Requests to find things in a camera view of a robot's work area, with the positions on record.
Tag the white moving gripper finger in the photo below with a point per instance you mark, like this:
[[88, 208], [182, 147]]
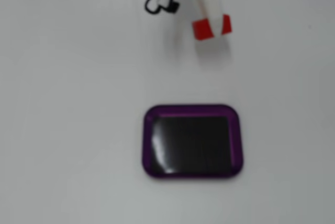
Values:
[[212, 6]]

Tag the purple metal tray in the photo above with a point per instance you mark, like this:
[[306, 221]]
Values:
[[193, 110]]

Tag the black tray mat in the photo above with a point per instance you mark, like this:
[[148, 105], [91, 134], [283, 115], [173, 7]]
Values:
[[191, 145]]

